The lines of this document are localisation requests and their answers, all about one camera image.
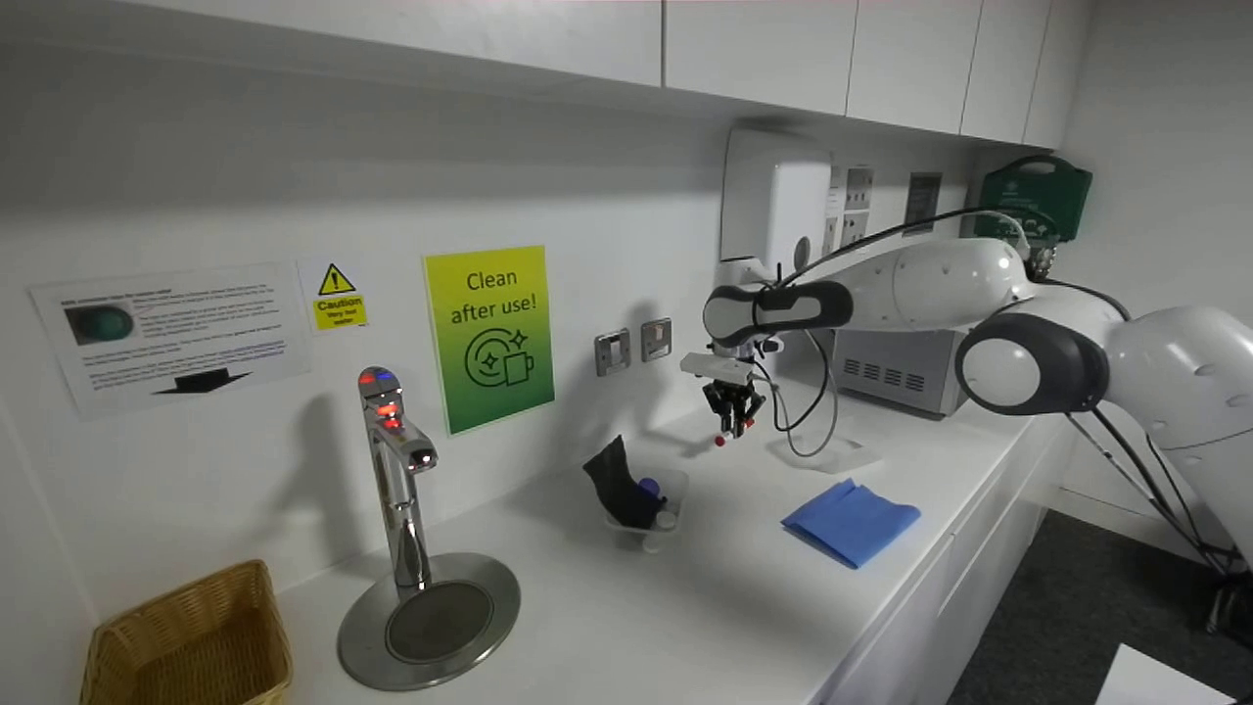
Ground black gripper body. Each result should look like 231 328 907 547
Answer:
703 375 772 427

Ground small black holder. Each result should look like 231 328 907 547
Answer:
579 430 684 537

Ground blue folded cloth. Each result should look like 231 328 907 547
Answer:
774 477 924 576

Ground white paper towel dispenser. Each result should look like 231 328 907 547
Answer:
711 123 842 298

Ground green clean after use poster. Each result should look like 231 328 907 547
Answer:
419 242 558 440

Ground white base cabinets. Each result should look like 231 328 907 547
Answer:
801 415 1104 705

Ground chrome water tap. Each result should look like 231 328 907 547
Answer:
351 363 442 608

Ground green first aid box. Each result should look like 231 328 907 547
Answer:
973 153 1097 249

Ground yellow warning sticker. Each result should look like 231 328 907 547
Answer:
310 259 372 338

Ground white robot stand platform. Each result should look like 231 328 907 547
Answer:
1091 640 1253 705

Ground white instruction sheet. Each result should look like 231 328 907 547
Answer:
25 262 301 418

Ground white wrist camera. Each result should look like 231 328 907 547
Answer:
678 346 762 393

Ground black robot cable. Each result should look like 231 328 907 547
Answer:
762 325 842 463

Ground white wall cabinets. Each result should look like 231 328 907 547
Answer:
115 0 1104 153

